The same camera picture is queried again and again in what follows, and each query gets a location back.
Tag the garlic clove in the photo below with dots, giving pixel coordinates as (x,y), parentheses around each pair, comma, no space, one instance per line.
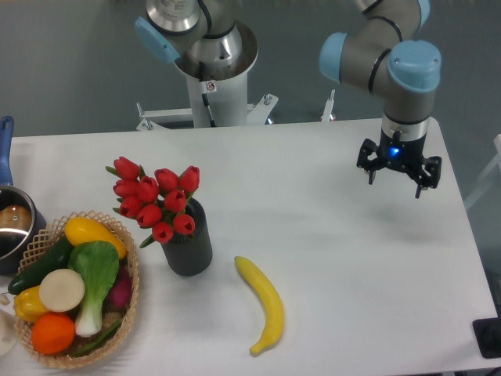
(4,300)

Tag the dark grey ribbed vase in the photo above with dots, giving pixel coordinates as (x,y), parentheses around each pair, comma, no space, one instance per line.
(190,255)

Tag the black device at edge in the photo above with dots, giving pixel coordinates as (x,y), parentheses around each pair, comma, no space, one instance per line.
(487,334)

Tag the yellow bell pepper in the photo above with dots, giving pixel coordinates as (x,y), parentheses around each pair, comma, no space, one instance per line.
(28,305)

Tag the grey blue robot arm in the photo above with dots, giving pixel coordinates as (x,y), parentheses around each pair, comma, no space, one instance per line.
(385,60)

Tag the blue saucepan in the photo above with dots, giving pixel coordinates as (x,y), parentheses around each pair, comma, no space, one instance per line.
(20,219)

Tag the green chili pepper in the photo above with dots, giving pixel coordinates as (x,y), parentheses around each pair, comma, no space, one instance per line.
(99,341)

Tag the red tulip bouquet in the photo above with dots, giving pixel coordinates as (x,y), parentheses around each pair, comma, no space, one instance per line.
(158,202)

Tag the white round radish slice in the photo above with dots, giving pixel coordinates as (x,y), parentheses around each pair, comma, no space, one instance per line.
(62,290)

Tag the green bok choy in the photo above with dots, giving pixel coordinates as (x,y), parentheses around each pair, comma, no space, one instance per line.
(97,263)

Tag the green cucumber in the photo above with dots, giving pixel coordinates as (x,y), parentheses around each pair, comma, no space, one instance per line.
(57,257)

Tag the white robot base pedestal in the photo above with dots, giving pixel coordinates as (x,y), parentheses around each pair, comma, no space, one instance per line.
(214,52)

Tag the yellow banana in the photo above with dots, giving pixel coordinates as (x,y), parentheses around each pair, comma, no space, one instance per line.
(270,300)

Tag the woven bamboo basket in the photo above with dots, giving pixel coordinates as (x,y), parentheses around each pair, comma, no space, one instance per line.
(40,244)

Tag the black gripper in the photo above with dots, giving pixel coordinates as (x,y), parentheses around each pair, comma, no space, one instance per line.
(401,155)

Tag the purple red radish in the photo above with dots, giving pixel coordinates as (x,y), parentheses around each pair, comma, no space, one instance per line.
(121,292)

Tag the white frame at right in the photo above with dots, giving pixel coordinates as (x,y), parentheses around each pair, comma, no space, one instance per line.
(485,180)

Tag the orange fruit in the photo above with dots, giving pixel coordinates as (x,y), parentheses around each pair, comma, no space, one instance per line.
(52,333)

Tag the yellow squash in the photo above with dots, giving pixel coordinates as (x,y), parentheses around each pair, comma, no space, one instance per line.
(81,230)

